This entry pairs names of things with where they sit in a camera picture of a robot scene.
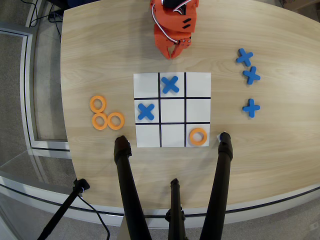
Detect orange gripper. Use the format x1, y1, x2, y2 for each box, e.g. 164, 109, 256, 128
153, 23, 193, 60

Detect orange foam ring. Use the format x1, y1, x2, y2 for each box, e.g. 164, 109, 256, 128
107, 111, 126, 131
188, 127, 209, 147
89, 95, 108, 114
91, 112, 109, 131

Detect blue foam cross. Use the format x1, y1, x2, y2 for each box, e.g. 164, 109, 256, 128
241, 98, 261, 119
137, 102, 156, 121
242, 66, 262, 86
236, 48, 254, 67
160, 75, 181, 95

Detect white tic-tac-toe board sheet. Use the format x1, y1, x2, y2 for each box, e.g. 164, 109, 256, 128
133, 72, 212, 148

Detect metal framed glass panel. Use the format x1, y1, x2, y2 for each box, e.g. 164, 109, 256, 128
0, 21, 71, 154

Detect short black tripod leg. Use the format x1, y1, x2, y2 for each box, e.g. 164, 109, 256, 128
164, 177, 187, 240

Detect thin black stand pole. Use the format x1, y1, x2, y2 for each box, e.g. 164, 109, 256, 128
36, 178, 91, 240

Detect white servo cable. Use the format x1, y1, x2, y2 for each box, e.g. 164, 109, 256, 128
151, 1, 187, 45

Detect black floor cables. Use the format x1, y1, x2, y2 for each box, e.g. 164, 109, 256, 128
24, 0, 64, 42

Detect black stand cable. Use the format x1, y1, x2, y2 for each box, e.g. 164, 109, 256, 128
76, 193, 111, 240

